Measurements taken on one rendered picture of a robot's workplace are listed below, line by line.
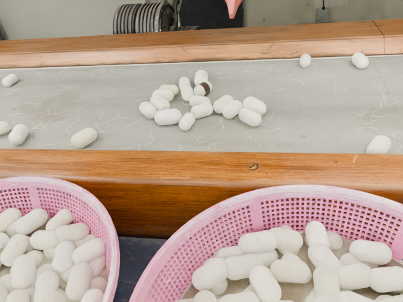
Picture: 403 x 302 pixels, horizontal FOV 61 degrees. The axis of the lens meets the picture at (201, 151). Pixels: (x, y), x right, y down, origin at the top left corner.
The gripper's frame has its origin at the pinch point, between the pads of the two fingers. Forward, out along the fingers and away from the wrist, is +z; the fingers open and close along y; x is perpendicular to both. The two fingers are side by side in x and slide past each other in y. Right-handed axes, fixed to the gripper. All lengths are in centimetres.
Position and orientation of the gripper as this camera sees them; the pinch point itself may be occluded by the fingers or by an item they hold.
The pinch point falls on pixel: (231, 12)
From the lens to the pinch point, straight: 61.4
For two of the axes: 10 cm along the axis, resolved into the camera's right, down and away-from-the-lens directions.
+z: -0.5, 9.7, -2.2
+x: 1.9, 2.2, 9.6
